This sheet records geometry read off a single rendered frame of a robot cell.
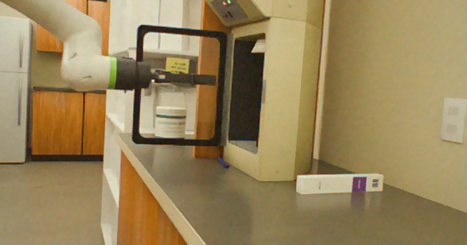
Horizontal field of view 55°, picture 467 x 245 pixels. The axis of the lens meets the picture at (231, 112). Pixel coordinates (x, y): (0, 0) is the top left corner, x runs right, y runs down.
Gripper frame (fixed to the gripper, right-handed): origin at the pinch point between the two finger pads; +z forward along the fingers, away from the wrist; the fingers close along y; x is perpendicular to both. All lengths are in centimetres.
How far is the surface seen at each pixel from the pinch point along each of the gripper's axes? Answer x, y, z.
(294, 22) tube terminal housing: -18.4, -14.4, 21.6
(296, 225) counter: 28, -51, 6
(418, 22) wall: -21, -24, 57
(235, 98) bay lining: 5.9, 14.0, 16.6
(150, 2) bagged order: -40, 125, 6
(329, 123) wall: 14, 17, 58
